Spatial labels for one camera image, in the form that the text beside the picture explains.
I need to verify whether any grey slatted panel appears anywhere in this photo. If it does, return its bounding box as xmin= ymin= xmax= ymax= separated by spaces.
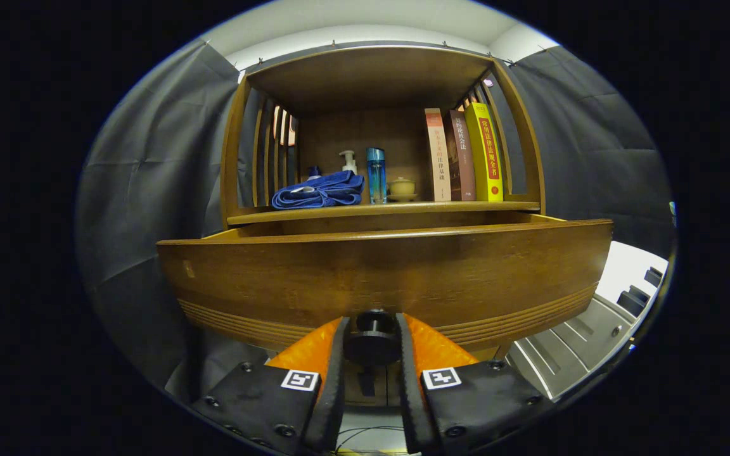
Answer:
xmin=506 ymin=293 xmax=641 ymax=401

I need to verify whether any wooden cabinet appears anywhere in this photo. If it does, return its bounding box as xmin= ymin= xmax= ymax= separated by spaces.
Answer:
xmin=219 ymin=44 xmax=546 ymax=406

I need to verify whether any white table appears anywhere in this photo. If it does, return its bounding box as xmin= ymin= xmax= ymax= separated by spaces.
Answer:
xmin=595 ymin=241 xmax=669 ymax=305

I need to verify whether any beige and orange book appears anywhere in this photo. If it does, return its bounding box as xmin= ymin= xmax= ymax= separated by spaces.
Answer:
xmin=424 ymin=108 xmax=452 ymax=202

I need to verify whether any wooden drawer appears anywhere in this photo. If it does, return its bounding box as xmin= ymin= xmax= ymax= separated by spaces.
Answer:
xmin=157 ymin=212 xmax=614 ymax=352

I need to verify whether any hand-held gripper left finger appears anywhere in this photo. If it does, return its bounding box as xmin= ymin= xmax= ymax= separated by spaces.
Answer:
xmin=191 ymin=315 xmax=350 ymax=455

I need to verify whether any brown book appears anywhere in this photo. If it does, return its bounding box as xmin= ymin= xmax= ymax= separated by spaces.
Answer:
xmin=449 ymin=110 xmax=477 ymax=201

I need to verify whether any blue folded towel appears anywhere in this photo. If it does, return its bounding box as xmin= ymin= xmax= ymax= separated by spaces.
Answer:
xmin=271 ymin=170 xmax=366 ymax=210

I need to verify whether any yellow lidded teacup with saucer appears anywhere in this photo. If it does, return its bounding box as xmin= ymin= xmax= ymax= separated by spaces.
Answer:
xmin=388 ymin=177 xmax=418 ymax=203

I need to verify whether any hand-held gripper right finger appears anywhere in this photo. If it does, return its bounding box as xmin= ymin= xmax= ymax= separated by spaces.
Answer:
xmin=395 ymin=312 xmax=553 ymax=455

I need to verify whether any wooden countertop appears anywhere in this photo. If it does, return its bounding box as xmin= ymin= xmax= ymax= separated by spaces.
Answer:
xmin=227 ymin=200 xmax=541 ymax=226

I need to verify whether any blue glass bottle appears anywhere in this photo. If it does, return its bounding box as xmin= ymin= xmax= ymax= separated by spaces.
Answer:
xmin=366 ymin=147 xmax=388 ymax=205

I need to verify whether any yellow book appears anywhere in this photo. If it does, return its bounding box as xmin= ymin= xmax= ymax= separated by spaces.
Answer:
xmin=464 ymin=102 xmax=504 ymax=203

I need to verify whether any black drawer knob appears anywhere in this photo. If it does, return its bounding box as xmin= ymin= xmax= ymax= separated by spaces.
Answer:
xmin=343 ymin=309 xmax=402 ymax=367

